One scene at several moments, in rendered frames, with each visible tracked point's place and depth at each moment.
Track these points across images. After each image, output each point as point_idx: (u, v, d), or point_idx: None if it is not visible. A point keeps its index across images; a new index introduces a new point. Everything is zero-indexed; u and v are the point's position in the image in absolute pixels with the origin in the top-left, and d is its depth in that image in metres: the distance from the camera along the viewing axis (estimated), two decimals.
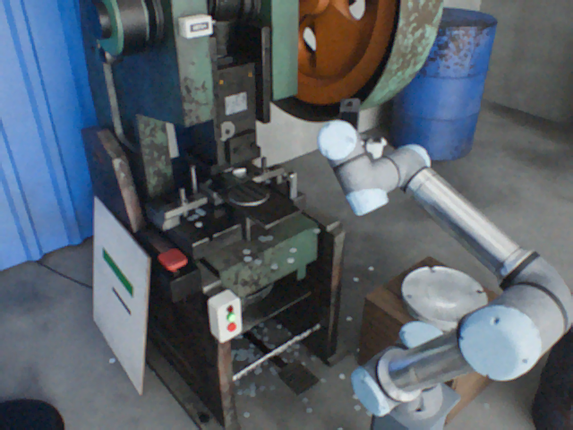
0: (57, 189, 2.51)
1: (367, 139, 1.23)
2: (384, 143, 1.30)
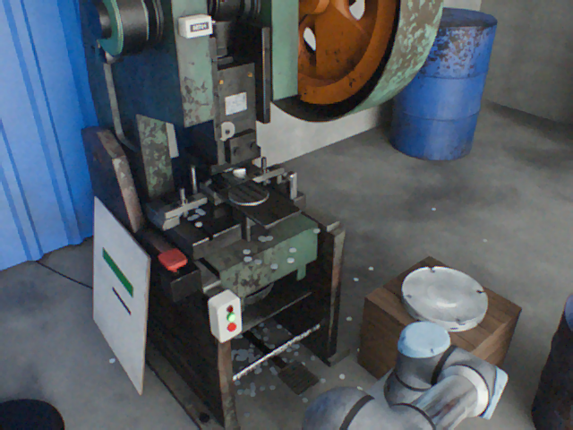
0: (57, 189, 2.51)
1: None
2: None
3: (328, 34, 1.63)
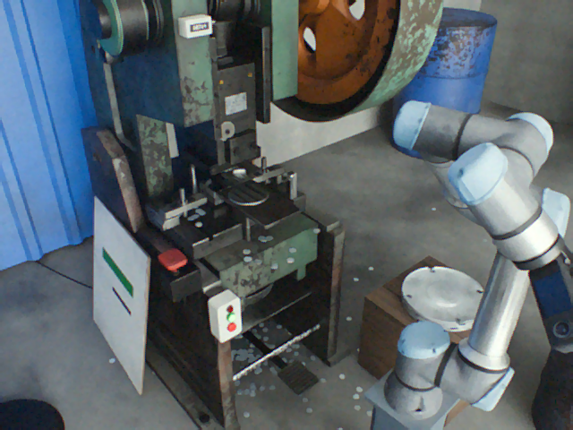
0: (57, 189, 2.51)
1: None
2: None
3: None
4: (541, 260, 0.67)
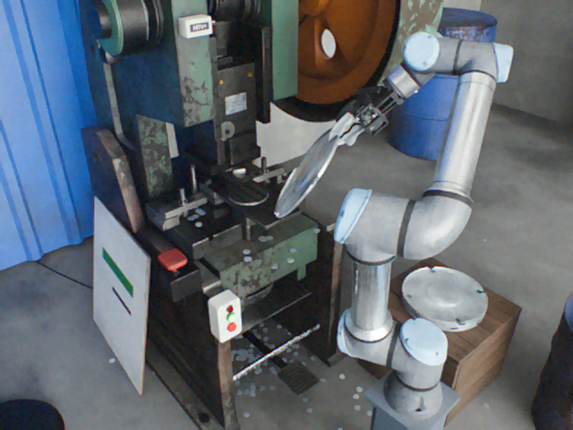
0: (57, 189, 2.51)
1: None
2: (345, 142, 1.35)
3: None
4: None
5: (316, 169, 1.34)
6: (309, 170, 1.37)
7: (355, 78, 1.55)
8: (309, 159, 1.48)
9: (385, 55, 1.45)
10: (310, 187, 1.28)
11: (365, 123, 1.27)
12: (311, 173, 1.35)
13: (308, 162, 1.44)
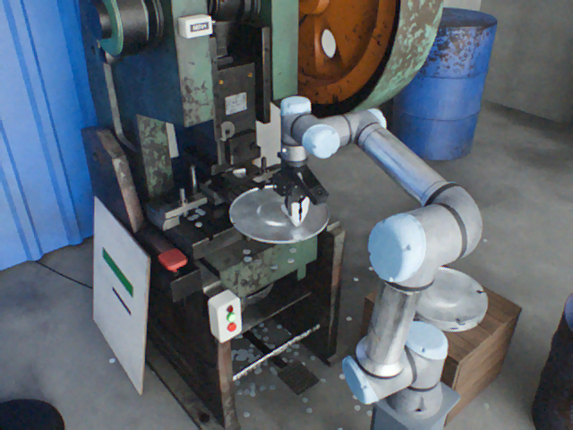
0: (57, 189, 2.51)
1: (286, 196, 1.39)
2: (290, 219, 1.45)
3: (341, 19, 1.56)
4: (305, 160, 1.35)
5: None
6: (287, 217, 1.50)
7: None
8: (278, 197, 1.60)
9: None
10: (293, 241, 1.42)
11: None
12: (289, 222, 1.49)
13: (281, 203, 1.56)
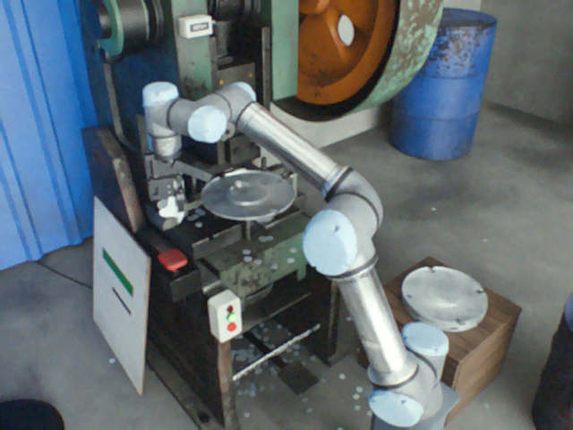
0: (57, 189, 2.51)
1: (179, 193, 1.26)
2: (178, 218, 1.32)
3: (312, 37, 1.69)
4: None
5: (268, 201, 1.59)
6: (258, 196, 1.60)
7: None
8: (242, 181, 1.69)
9: None
10: (270, 215, 1.52)
11: None
12: (261, 200, 1.59)
13: (247, 185, 1.66)
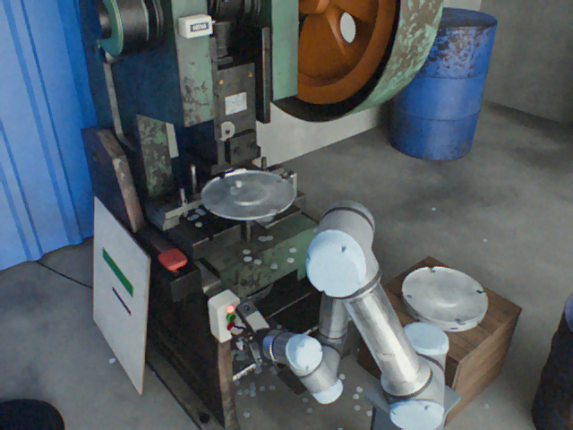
0: (57, 189, 2.51)
1: None
2: None
3: None
4: (265, 333, 1.30)
5: (268, 201, 1.59)
6: (258, 196, 1.60)
7: (382, 24, 1.41)
8: (242, 181, 1.69)
9: None
10: (271, 215, 1.52)
11: None
12: (261, 200, 1.59)
13: (247, 185, 1.66)
